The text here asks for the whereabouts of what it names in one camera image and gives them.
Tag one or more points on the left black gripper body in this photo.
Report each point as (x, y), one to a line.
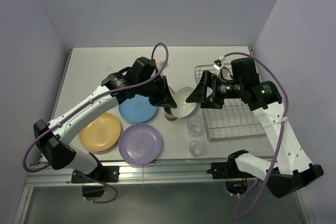
(151, 89)

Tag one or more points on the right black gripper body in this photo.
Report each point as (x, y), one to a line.
(221, 89)

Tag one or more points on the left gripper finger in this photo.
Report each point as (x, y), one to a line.
(163, 87)
(163, 102)

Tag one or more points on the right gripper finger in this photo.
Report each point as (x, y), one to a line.
(205, 80)
(199, 95)

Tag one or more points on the brown white ceramic cup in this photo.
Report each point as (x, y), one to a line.
(168, 114)

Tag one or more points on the white ceramic bowl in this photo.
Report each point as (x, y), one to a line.
(184, 109)

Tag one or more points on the flower patterned small dish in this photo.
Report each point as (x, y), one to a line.
(171, 92)

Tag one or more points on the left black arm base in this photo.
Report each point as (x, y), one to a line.
(96, 184)

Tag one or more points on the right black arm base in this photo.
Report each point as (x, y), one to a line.
(236, 182)

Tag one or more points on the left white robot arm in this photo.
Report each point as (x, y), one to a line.
(53, 138)

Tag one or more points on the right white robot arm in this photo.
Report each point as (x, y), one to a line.
(293, 169)

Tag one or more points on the blue plastic plate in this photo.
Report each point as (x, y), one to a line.
(137, 109)

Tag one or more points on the large clear glass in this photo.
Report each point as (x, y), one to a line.
(195, 126)

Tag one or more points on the purple plastic plate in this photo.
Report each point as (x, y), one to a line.
(140, 144)

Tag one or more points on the small clear glass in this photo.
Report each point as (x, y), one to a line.
(196, 149)

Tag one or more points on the orange plastic plate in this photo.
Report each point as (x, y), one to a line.
(101, 134)

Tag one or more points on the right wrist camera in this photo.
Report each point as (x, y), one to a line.
(219, 62)

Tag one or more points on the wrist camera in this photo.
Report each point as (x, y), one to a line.
(160, 66)
(219, 62)

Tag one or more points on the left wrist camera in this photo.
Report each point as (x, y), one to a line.
(160, 66)

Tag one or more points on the metal wire dish rack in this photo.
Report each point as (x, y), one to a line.
(233, 120)

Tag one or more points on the aluminium mounting rail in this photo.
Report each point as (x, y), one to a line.
(158, 172)

